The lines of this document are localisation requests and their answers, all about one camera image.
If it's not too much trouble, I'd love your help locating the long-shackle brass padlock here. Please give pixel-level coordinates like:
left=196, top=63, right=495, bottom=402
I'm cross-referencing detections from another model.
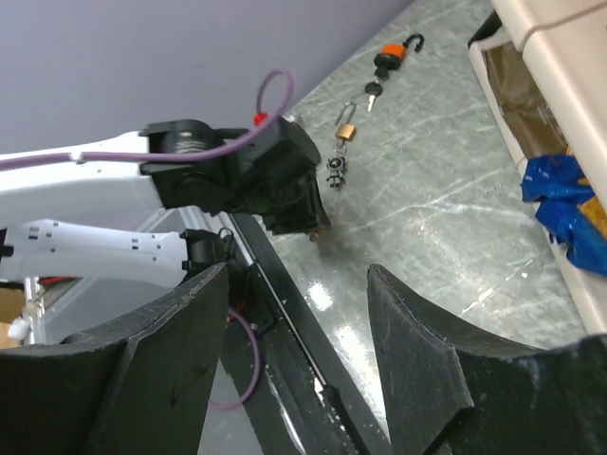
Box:
left=335, top=101, right=357, bottom=142

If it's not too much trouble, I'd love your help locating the brown flat packet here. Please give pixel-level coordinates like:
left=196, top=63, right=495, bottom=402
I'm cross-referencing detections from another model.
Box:
left=483, top=43, right=568, bottom=158

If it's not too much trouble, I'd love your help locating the panda keychain with keys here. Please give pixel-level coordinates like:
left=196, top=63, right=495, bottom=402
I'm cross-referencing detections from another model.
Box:
left=325, top=140, right=347, bottom=190

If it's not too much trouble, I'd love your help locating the short brass padlock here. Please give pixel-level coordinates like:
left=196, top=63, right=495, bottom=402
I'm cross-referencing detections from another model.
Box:
left=306, top=226, right=331, bottom=242

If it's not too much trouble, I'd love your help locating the beige three-tier shelf rack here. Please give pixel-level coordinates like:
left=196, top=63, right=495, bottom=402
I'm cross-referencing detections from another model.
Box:
left=469, top=1, right=606, bottom=334

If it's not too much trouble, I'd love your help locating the blue snack bag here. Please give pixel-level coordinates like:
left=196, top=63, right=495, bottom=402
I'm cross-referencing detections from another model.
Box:
left=521, top=155, right=606, bottom=277

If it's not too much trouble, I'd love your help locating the black-headed key bunch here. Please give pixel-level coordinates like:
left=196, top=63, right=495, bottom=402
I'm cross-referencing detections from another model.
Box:
left=364, top=68, right=389, bottom=112

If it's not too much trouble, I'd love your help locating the orange black padlock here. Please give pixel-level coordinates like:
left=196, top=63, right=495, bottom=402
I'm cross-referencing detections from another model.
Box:
left=374, top=33, right=425, bottom=78

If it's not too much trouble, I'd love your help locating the black base frame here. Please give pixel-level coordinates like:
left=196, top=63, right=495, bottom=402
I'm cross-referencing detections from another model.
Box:
left=220, top=214, right=391, bottom=454

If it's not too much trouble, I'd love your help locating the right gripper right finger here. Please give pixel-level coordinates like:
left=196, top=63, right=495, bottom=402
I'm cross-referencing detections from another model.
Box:
left=367, top=264, right=606, bottom=454

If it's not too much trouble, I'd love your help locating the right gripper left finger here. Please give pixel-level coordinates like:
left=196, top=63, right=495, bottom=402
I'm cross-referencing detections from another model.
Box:
left=1, top=264, right=229, bottom=454

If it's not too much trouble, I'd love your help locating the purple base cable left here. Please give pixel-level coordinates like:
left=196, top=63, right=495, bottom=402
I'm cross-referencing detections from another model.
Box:
left=208, top=307, right=263, bottom=411

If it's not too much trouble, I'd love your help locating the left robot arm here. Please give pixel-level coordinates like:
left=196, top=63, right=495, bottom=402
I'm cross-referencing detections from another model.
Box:
left=1, top=118, right=330, bottom=289

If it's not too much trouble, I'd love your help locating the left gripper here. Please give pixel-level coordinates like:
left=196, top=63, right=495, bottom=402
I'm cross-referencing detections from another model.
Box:
left=227, top=118, right=330, bottom=236

